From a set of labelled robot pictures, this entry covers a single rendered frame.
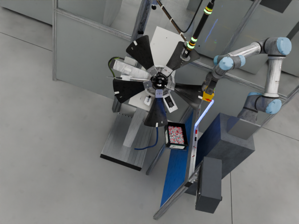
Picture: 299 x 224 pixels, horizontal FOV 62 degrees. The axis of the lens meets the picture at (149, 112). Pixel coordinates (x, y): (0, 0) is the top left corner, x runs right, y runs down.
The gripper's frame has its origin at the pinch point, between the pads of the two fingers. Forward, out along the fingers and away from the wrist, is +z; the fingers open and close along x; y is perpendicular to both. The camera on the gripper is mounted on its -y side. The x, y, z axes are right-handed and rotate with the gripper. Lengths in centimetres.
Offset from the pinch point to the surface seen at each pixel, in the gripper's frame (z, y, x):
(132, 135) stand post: 97, -17, 34
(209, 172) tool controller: -15, -62, -11
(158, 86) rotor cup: 7.7, -5.8, 31.9
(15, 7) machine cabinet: 164, 127, 261
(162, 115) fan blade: 25.2, -18.6, 20.2
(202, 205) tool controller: -9, -79, -13
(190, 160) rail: 30, -43, -12
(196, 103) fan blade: 9.9, -5.9, -0.1
